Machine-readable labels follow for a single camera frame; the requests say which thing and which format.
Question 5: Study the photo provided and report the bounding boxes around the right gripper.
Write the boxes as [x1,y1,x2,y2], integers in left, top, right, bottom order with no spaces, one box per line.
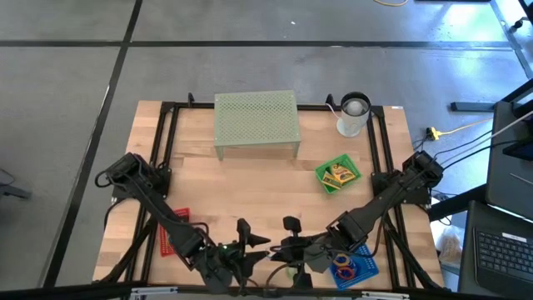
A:
[270,215,346,289]

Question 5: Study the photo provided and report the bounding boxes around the red plastic basket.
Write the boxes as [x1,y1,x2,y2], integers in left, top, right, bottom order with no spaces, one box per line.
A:
[159,207,192,258]

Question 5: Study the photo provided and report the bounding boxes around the grey chair base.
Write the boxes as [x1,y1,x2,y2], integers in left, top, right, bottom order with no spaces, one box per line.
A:
[0,166,33,200]

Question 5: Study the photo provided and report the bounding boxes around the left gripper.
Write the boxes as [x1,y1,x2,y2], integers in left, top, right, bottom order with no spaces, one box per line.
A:
[193,217,271,295]

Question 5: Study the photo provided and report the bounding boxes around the green and yellow crayon box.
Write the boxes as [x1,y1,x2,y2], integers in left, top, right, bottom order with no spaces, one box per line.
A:
[321,172,343,191]

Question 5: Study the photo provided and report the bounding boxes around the silver aluminium extrusion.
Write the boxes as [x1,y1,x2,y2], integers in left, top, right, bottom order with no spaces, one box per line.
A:
[129,285,179,298]
[361,290,411,300]

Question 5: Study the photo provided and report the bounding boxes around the black standing desk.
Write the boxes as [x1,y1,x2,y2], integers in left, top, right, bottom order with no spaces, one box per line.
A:
[457,77,533,300]

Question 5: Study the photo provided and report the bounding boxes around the black aluminium table frame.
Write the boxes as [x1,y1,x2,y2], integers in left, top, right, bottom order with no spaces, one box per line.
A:
[93,92,451,293]

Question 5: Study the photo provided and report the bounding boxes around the green plastic basket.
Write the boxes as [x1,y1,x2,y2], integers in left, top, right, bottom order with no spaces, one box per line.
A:
[314,153,362,195]

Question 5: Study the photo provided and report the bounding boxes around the pale green perforated metal shelf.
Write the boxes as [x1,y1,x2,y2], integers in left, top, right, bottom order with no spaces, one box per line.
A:
[213,89,302,162]

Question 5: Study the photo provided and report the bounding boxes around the white cup with black rim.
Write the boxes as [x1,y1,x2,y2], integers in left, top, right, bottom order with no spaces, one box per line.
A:
[336,91,373,138]

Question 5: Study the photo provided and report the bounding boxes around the black power cable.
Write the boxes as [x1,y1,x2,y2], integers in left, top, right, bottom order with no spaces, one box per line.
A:
[432,128,507,168]

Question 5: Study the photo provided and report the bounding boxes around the black desk foot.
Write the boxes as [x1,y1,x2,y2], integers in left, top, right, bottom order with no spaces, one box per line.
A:
[449,101,497,113]

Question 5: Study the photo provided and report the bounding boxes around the white cup cable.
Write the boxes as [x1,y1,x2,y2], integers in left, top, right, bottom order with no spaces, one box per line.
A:
[324,102,345,126]

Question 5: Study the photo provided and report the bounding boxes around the beige bag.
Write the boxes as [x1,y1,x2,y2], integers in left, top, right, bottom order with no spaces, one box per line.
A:
[436,231,464,264]

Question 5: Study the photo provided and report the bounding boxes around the blue plastic basket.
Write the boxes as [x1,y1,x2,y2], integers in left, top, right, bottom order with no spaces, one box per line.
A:
[328,243,381,291]

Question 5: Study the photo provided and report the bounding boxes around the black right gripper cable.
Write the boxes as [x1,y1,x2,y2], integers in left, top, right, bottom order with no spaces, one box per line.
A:
[266,261,292,288]

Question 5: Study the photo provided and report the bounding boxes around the yellow extension cord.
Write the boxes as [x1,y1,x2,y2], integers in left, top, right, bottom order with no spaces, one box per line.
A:
[430,117,496,141]

